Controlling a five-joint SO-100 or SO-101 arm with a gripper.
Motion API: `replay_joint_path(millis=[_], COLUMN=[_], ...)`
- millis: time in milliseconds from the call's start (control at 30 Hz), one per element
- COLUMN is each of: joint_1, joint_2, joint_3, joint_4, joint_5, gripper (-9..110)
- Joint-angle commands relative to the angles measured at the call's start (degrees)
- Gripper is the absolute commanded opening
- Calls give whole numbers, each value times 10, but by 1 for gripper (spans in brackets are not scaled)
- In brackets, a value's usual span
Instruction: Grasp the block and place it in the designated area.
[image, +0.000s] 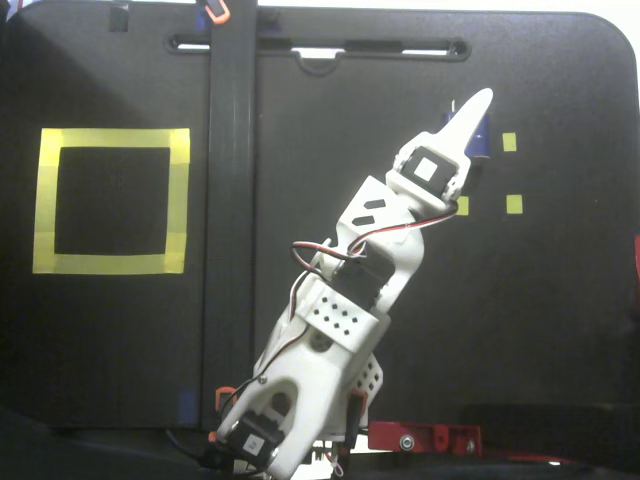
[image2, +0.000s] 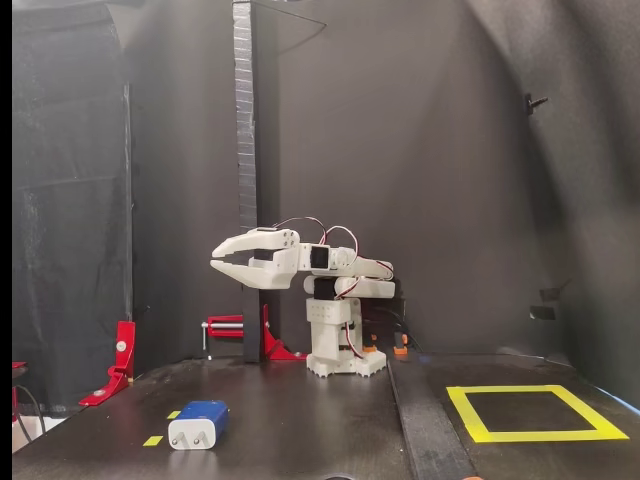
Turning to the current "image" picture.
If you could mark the blue tape piece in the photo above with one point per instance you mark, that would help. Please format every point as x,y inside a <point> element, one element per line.
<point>200,20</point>
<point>187,407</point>

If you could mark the blue white charger block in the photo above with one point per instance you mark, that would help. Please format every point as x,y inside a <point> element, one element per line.
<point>480,142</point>

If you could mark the small yellow tape marker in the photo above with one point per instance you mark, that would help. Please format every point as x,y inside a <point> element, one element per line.
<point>464,207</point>
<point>509,142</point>
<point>514,204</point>

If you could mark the red metal angle bracket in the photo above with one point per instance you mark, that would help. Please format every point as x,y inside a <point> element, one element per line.
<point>430,435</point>

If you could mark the orange black base clamp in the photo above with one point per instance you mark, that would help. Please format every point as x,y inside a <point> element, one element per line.
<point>220,391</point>

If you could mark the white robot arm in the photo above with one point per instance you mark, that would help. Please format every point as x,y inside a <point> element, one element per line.
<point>320,380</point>

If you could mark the yellow tape square outline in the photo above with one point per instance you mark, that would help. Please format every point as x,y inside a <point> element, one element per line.
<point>115,137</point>

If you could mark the orange black spring clamp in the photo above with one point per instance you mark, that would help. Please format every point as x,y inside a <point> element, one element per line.
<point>220,17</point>

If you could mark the white moving gripper finger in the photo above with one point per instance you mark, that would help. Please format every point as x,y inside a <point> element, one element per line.
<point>457,135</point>

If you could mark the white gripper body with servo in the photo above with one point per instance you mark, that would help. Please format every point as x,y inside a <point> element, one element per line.
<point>431,169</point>

